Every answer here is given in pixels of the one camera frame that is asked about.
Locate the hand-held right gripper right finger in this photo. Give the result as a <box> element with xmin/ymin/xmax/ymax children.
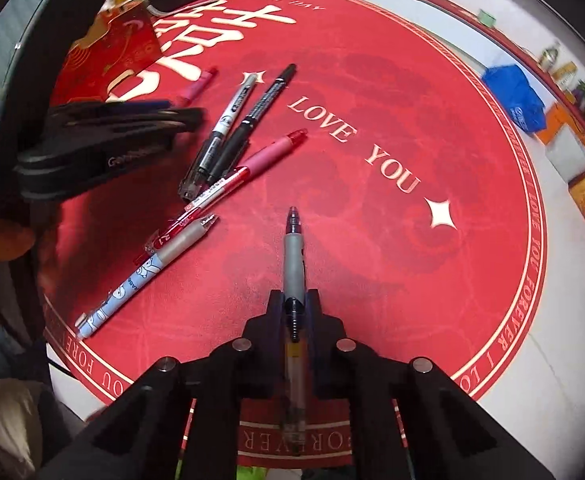
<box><xmin>297</xmin><ymin>287</ymin><xmax>555</xmax><ymax>480</ymax></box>

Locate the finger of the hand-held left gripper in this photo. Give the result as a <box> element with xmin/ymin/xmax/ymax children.
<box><xmin>47</xmin><ymin>106</ymin><xmax>206</xmax><ymax>147</ymax></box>
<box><xmin>55</xmin><ymin>100</ymin><xmax>176</xmax><ymax>117</ymax></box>

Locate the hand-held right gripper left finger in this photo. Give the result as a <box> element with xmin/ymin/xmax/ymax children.
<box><xmin>40</xmin><ymin>287</ymin><xmax>293</xmax><ymax>480</ymax></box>

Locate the pink retractable pen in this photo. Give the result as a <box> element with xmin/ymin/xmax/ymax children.
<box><xmin>178</xmin><ymin>66</ymin><xmax>219</xmax><ymax>102</ymax></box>

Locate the grey label black marker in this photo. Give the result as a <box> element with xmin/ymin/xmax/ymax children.
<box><xmin>178</xmin><ymin>71</ymin><xmax>259</xmax><ymax>202</ymax></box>

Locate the red cardboard box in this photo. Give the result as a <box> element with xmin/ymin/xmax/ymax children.
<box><xmin>50</xmin><ymin>0</ymin><xmax>166</xmax><ymax>108</ymax></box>

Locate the grey grip clear pen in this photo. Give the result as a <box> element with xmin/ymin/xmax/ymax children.
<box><xmin>278</xmin><ymin>205</ymin><xmax>309</xmax><ymax>448</ymax></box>

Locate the black double-tip marker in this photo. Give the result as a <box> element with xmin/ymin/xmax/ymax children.
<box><xmin>207</xmin><ymin>63</ymin><xmax>298</xmax><ymax>181</ymax></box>

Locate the pink grip red pen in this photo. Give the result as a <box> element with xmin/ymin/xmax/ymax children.
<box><xmin>145</xmin><ymin>127</ymin><xmax>309</xmax><ymax>261</ymax></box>

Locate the blue cartoon pen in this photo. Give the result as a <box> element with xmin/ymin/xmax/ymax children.
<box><xmin>75</xmin><ymin>212</ymin><xmax>220</xmax><ymax>341</ymax></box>

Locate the red round table mat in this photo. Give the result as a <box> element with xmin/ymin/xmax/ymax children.
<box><xmin>42</xmin><ymin>0</ymin><xmax>548</xmax><ymax>471</ymax></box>

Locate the bright green cushion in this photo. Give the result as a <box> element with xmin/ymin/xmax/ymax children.
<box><xmin>235</xmin><ymin>465</ymin><xmax>303</xmax><ymax>480</ymax></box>

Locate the grey curtain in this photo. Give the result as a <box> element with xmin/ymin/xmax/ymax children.
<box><xmin>0</xmin><ymin>0</ymin><xmax>48</xmax><ymax>126</ymax></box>

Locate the white paper bag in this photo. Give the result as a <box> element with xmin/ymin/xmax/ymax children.
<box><xmin>545</xmin><ymin>127</ymin><xmax>585</xmax><ymax>183</ymax></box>

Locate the blue bag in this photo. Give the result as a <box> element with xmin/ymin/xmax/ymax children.
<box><xmin>481</xmin><ymin>64</ymin><xmax>547</xmax><ymax>135</ymax></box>

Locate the orange paper bag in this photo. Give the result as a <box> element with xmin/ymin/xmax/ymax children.
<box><xmin>537</xmin><ymin>102</ymin><xmax>580</xmax><ymax>148</ymax></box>

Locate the yellow carton pack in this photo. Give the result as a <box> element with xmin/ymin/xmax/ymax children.
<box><xmin>555</xmin><ymin>62</ymin><xmax>580</xmax><ymax>86</ymax></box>

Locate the white carton pack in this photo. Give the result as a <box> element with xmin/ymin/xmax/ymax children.
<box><xmin>538</xmin><ymin>42</ymin><xmax>563</xmax><ymax>72</ymax></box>

